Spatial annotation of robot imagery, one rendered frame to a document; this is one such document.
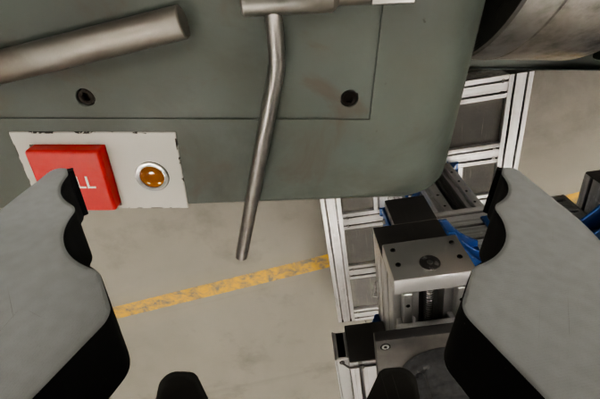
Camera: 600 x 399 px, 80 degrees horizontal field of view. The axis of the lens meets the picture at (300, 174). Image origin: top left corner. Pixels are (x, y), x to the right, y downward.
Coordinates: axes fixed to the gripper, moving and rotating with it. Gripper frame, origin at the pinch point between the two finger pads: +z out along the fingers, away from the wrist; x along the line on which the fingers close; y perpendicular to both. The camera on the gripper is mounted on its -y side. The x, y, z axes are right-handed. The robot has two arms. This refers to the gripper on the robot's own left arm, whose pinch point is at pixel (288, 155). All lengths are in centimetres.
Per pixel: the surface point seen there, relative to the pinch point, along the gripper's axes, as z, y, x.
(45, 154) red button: 15.5, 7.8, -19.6
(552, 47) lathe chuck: 25.3, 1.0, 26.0
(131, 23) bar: 14.7, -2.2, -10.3
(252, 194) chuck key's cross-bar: 15.4, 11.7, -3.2
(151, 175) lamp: 16.3, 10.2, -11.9
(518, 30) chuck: 23.1, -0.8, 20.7
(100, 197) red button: 15.5, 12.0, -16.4
